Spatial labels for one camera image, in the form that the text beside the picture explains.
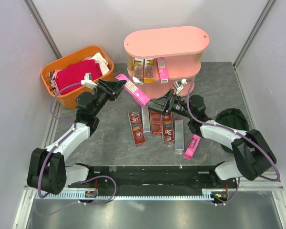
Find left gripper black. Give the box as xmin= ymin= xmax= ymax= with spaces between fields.
xmin=92 ymin=78 xmax=127 ymax=116

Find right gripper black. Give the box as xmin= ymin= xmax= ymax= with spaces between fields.
xmin=146 ymin=89 xmax=194 ymax=120

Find pink toothpaste box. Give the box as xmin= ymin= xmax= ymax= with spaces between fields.
xmin=156 ymin=57 xmax=169 ymax=83
xmin=115 ymin=74 xmax=150 ymax=107
xmin=183 ymin=134 xmax=201 ymax=160

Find orange R.O toothpaste box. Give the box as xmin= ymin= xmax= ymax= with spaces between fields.
xmin=143 ymin=58 xmax=154 ymax=83

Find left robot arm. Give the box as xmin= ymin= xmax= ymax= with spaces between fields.
xmin=27 ymin=80 xmax=126 ymax=198

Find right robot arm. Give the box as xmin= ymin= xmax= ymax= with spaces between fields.
xmin=147 ymin=89 xmax=278 ymax=188

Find pink three-tier shelf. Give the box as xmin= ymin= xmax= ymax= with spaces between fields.
xmin=124 ymin=26 xmax=210 ymax=99

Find dark red toothpaste box middle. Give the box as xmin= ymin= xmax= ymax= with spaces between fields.
xmin=149 ymin=110 xmax=162 ymax=135

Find silver toothpaste box left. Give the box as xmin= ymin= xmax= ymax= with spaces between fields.
xmin=142 ymin=106 xmax=151 ymax=134

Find silver toothpaste box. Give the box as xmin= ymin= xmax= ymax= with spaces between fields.
xmin=142 ymin=106 xmax=151 ymax=134
xmin=174 ymin=120 xmax=184 ymax=152

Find red 3D toothpaste box right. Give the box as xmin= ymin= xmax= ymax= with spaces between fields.
xmin=161 ymin=113 xmax=175 ymax=144

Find red 3d toothpaste box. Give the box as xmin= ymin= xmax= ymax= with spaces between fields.
xmin=161 ymin=113 xmax=175 ymax=144
xmin=128 ymin=111 xmax=146 ymax=146

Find white and patterned cloths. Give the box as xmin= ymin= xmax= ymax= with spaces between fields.
xmin=47 ymin=52 xmax=110 ymax=94

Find red 3D toothpaste box left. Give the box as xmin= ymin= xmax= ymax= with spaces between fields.
xmin=128 ymin=111 xmax=146 ymax=146

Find silver toothpaste box right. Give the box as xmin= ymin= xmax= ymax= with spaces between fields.
xmin=174 ymin=120 xmax=184 ymax=152

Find red folded cloth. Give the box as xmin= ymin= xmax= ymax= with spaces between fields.
xmin=55 ymin=60 xmax=102 ymax=92

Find orange plastic basket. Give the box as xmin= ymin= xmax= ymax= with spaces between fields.
xmin=41 ymin=45 xmax=114 ymax=109

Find dark green baseball cap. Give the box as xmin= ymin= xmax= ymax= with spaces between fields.
xmin=215 ymin=108 xmax=250 ymax=153

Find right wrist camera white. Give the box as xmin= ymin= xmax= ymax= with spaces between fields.
xmin=173 ymin=79 xmax=187 ymax=95

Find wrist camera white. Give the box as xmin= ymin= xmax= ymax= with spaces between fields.
xmin=81 ymin=73 xmax=97 ymax=89
xmin=173 ymin=79 xmax=187 ymax=95

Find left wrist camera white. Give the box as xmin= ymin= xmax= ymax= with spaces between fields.
xmin=81 ymin=73 xmax=97 ymax=89

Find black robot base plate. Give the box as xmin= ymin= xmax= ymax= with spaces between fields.
xmin=68 ymin=164 xmax=238 ymax=191

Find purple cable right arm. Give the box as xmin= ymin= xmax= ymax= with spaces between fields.
xmin=185 ymin=80 xmax=281 ymax=207

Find grey slotted cable duct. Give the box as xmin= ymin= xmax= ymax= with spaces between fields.
xmin=44 ymin=189 xmax=216 ymax=201

